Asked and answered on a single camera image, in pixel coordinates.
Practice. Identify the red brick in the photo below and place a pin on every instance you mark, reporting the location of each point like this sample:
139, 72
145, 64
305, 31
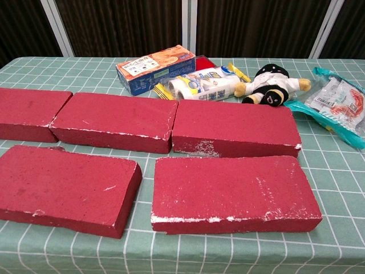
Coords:
233, 125
114, 120
228, 191
62, 188
28, 111

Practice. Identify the yellow snack wrapper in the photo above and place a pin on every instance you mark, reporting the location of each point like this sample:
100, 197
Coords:
162, 92
238, 72

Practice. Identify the white roll package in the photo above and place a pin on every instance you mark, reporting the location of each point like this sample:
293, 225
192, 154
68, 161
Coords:
205, 84

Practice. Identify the orange blue cracker box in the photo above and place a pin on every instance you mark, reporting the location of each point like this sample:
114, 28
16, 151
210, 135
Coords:
148, 68

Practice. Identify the red packet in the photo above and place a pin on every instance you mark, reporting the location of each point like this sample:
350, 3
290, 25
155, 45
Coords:
204, 63

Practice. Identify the black white plush doll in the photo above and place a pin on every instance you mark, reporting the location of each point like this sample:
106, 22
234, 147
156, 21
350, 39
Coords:
271, 85

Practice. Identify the green checkered tablecloth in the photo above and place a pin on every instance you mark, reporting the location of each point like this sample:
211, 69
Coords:
182, 251

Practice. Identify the teal snack package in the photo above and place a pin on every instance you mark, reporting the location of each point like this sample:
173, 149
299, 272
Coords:
302, 111

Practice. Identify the clear package with red print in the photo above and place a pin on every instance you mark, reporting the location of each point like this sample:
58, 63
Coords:
333, 100

